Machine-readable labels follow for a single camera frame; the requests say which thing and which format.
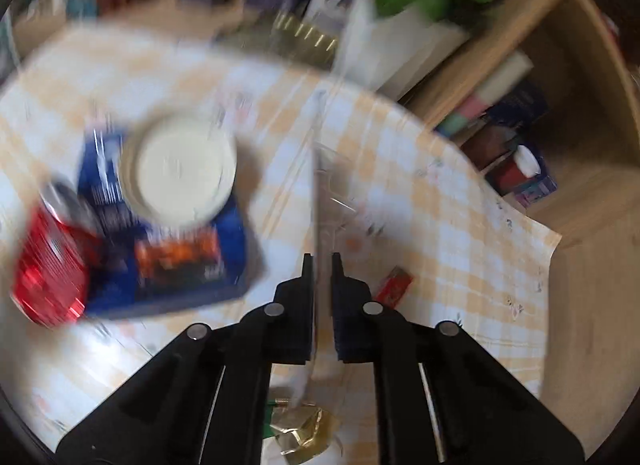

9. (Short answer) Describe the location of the gold leaf tray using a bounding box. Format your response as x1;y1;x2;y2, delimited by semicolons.
272;10;338;53

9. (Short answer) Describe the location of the small red box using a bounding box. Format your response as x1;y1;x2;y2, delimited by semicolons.
377;266;415;308

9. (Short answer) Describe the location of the stack of pastel cups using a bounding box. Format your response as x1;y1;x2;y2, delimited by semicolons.
435;52;533;138

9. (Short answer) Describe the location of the blue cardboard box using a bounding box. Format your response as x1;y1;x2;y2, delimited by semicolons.
77;128;263;318

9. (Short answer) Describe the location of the dark brown cup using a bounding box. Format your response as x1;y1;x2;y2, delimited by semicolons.
460;125;516;171

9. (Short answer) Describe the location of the yellow checked floral tablecloth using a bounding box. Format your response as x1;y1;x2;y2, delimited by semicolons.
0;25;563;465

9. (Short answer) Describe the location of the dark blue picture box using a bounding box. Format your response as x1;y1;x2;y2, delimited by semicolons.
487;80;548;126

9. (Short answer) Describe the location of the white round lid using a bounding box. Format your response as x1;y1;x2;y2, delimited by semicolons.
120;112;238;226

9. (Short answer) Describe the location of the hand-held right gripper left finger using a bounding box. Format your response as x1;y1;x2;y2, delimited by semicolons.
56;253;317;465

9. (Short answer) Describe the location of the red cup with white rim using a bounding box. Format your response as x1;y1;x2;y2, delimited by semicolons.
492;145;543;196

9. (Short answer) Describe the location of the crushed red can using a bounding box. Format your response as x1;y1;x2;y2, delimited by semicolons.
12;180;103;328

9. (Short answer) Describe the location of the green gold foil wrapper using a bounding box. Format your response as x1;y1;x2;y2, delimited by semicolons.
265;397;341;465

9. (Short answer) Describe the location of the small blue box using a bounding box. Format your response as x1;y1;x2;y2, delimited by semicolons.
515;172;558;208

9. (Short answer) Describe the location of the potted red rose plant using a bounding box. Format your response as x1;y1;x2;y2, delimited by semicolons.
332;0;518;96

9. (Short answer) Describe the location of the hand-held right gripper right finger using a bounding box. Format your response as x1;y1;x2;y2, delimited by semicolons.
330;252;586;465

